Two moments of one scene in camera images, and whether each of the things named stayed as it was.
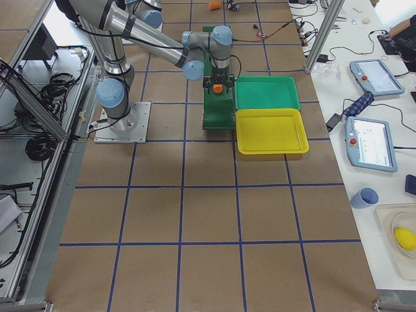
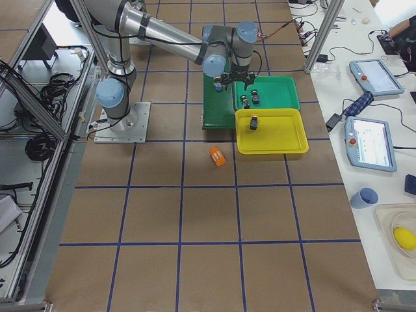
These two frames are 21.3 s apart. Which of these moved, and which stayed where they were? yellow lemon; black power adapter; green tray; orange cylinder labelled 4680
Moved: orange cylinder labelled 4680
Stayed: black power adapter; yellow lemon; green tray
